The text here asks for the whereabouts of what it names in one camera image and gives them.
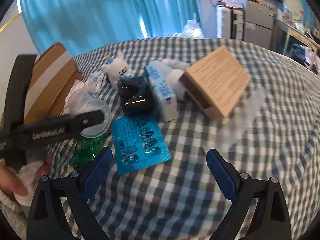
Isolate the white tissue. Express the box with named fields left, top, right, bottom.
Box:
left=63, top=80, right=101, bottom=116

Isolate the white plush bear toy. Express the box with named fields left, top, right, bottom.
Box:
left=100, top=51, right=133, bottom=91

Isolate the blue pill blister pack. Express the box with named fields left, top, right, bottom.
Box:
left=111, top=115, right=171, bottom=176

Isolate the tan kraft paper box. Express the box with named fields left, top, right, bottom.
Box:
left=180, top=46, right=250, bottom=121

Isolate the blue white tissue pack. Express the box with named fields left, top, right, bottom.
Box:
left=144, top=62, right=178, bottom=122

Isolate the white cylinder bottle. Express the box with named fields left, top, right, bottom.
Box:
left=151, top=60, right=190, bottom=102

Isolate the green plastic wrapper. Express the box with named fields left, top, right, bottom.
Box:
left=68, top=132, right=110, bottom=172

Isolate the white cream tube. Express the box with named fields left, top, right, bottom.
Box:
left=161, top=59, right=191, bottom=70

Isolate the person left hand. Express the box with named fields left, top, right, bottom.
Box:
left=0, top=154, right=53, bottom=197

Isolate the brown cardboard box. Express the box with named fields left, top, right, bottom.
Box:
left=24, top=42, right=83, bottom=124

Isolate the checkered bed sheet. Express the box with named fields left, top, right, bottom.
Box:
left=47, top=36, right=320, bottom=240

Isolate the large blue curtain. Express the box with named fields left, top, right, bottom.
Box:
left=20, top=0, right=201, bottom=55

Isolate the white desk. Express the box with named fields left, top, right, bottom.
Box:
left=269, top=19, right=319, bottom=56

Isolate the white suitcase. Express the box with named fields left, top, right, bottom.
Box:
left=216, top=5, right=245, bottom=41

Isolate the large water jug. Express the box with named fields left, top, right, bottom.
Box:
left=181, top=12, right=204, bottom=38

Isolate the grey mini fridge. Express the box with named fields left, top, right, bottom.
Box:
left=244, top=0, right=273, bottom=49

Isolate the oval vanity mirror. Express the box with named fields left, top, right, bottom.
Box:
left=284, top=0, right=304, bottom=20

